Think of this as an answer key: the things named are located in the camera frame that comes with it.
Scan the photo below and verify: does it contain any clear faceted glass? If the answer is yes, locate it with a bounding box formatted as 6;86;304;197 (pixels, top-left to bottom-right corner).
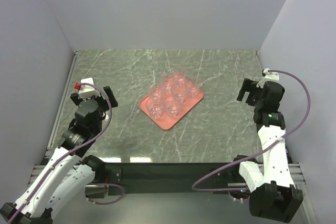
171;83;187;104
148;86;162;102
185;77;202;98
161;77;172;95
171;66;187;85
163;96;181;118
146;98;163;119

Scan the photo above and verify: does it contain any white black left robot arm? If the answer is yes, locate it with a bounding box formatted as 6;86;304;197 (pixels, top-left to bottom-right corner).
1;82;118;223

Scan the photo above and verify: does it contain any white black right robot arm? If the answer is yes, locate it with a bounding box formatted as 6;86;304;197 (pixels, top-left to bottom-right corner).
231;78;303;223

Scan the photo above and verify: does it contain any pink plastic tray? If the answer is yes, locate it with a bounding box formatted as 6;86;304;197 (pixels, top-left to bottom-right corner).
139;73;205;131

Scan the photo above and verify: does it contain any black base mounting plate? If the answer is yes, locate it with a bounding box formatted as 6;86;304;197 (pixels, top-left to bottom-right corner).
93;163;225;194

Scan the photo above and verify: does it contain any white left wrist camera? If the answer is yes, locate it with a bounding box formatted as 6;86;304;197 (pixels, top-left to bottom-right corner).
74;78;99;99

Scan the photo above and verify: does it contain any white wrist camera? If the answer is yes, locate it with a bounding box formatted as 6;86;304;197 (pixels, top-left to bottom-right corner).
74;78;99;99
256;68;279;88

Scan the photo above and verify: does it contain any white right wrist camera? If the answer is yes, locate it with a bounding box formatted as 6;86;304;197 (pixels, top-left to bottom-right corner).
256;68;279;88

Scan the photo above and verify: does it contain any aluminium front frame rail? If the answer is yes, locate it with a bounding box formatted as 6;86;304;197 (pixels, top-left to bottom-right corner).
288;163;319;224

